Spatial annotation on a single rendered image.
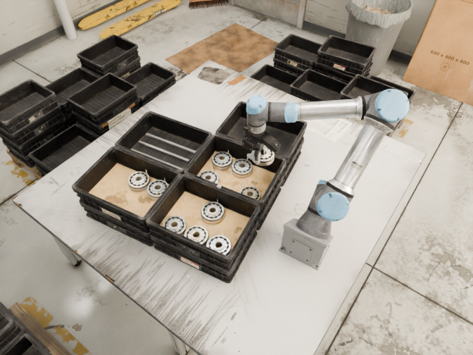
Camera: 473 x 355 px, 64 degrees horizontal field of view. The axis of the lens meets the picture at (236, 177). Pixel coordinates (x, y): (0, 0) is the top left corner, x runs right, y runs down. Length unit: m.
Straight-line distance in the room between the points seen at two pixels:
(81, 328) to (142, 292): 0.86
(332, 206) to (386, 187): 0.72
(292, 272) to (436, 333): 1.15
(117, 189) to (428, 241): 2.07
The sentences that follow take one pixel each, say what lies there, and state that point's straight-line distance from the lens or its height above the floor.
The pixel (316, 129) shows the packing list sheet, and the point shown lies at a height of 0.70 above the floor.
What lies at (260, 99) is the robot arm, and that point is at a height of 1.35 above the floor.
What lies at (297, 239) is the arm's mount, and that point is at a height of 0.85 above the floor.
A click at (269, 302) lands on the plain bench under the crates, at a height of 0.70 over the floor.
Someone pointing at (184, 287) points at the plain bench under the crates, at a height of 0.70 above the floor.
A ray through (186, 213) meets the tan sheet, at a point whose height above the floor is 0.83.
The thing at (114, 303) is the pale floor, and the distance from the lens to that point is 2.52.
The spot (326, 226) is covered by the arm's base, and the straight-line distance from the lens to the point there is 1.63.
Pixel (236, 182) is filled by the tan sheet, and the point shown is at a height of 0.83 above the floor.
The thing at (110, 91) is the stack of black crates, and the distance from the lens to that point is 3.07.
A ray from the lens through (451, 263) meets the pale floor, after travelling 2.91.
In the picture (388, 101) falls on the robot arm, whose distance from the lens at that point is 1.47.
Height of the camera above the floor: 2.24
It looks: 49 degrees down
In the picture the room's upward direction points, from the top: 1 degrees clockwise
